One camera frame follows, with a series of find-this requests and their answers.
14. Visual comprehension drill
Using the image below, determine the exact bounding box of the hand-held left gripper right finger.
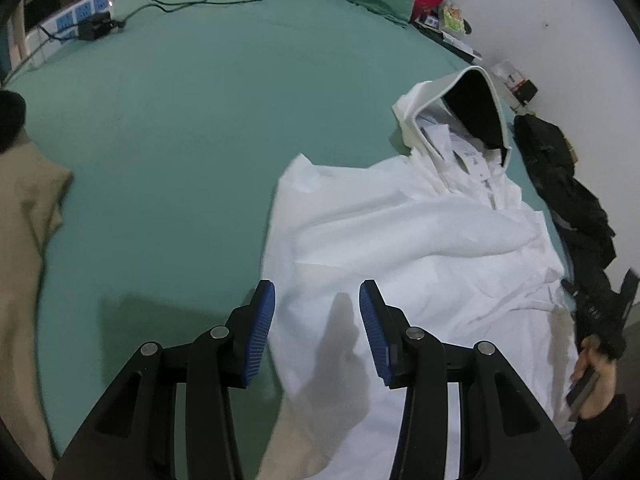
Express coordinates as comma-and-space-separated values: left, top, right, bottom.
359, 279, 583, 480

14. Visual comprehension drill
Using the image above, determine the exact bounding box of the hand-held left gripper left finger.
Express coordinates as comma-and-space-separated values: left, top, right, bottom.
52, 279, 277, 480

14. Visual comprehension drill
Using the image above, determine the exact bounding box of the white hooded jacket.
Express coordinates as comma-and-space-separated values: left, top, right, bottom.
260, 66, 581, 480

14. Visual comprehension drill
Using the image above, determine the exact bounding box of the person's right forearm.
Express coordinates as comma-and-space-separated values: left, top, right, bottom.
570, 394, 633, 466

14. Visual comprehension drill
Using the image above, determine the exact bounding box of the black clothes pile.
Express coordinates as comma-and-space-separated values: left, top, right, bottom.
512, 112, 618, 281

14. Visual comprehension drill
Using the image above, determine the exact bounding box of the person's right hand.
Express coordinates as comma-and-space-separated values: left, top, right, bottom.
570, 335, 621, 421

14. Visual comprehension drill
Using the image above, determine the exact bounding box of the black small box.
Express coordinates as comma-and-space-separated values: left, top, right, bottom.
515, 80, 540, 107

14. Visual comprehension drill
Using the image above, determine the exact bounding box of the beige garment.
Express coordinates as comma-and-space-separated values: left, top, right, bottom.
0, 127, 76, 480

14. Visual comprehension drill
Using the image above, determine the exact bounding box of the white small box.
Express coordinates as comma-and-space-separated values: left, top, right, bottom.
490, 60, 526, 92

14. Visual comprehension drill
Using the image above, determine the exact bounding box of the black flat tray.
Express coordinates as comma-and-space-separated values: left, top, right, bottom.
415, 17, 483, 63

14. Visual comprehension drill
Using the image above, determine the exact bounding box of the green patterned box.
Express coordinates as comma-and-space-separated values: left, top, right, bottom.
440, 4, 467, 33

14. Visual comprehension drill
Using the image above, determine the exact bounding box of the dark cloth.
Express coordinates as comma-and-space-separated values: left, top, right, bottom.
0, 90, 27, 153

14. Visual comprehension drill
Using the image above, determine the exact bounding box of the red box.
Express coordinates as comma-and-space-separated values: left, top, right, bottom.
412, 0, 448, 23

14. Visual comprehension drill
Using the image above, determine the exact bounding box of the black charger adapter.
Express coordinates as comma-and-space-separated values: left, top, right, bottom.
79, 14, 126, 42

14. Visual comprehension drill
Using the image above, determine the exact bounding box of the white power strip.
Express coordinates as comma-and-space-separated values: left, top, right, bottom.
25, 0, 115, 50

